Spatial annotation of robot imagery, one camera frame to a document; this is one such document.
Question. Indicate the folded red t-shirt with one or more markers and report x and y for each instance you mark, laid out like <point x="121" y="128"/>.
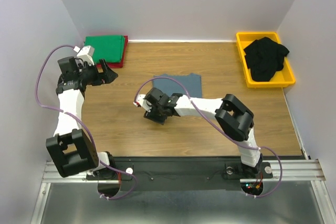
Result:
<point x="115" y="64"/>

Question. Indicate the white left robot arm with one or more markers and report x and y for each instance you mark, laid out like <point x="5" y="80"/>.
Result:
<point x="71" y="148"/>

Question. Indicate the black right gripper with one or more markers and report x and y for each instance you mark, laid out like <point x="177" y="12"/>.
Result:
<point x="153" y="115"/>

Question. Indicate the small electronics board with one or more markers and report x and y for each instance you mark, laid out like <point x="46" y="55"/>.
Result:
<point x="255" y="188"/>

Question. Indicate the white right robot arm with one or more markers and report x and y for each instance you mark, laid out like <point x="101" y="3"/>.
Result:
<point x="234" y="119"/>

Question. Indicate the aluminium extrusion rail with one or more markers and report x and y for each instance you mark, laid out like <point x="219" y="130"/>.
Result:
<point x="294" y="168"/>

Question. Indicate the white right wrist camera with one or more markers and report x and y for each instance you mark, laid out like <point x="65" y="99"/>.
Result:
<point x="141" y="102"/>

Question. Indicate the folded green t-shirt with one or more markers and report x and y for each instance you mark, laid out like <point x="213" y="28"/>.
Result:
<point x="105" y="48"/>

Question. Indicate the black crumpled t-shirt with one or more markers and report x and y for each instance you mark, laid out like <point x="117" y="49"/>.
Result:
<point x="264" y="57"/>

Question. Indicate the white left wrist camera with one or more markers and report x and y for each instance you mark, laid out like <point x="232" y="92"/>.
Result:
<point x="84" y="55"/>

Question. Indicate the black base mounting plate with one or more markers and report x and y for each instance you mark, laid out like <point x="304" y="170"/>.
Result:
<point x="189" y="173"/>

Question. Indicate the yellow plastic bin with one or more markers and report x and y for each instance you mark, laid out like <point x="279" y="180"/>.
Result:
<point x="281" y="79"/>

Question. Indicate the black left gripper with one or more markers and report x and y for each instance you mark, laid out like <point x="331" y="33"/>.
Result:
<point x="100" y="77"/>

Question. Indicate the blue-grey t-shirt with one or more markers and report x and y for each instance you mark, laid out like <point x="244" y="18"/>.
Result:
<point x="192" y="82"/>

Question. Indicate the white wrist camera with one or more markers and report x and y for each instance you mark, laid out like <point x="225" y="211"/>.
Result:
<point x="141" y="102"/>
<point x="84" y="55"/>

